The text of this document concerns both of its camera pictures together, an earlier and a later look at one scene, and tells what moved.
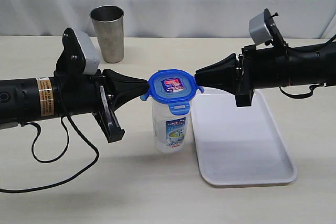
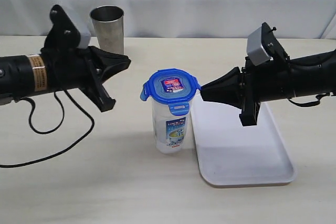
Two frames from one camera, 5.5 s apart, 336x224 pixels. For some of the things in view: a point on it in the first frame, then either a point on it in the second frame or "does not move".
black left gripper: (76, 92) to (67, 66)
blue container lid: (175, 87) does not move
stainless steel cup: (108, 22) does not move
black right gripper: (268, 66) to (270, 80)
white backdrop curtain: (169, 4) does not move
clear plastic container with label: (171, 131) does not move
